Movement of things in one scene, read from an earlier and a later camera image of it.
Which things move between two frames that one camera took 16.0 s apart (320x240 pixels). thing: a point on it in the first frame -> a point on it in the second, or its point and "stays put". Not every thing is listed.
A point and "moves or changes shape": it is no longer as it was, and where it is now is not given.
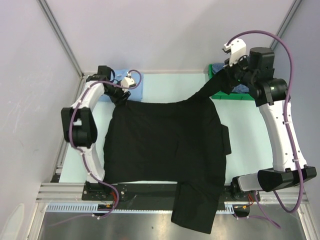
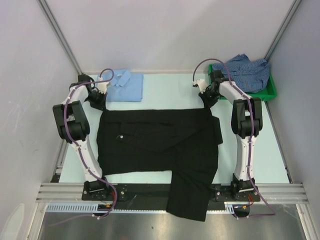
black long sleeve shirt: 183,143 moves or changes shape
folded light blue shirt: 136,93 stays put
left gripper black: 121,98 -> 101,105
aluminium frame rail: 65,192 stays put
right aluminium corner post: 286,23 stays put
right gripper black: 229,70 -> 207,102
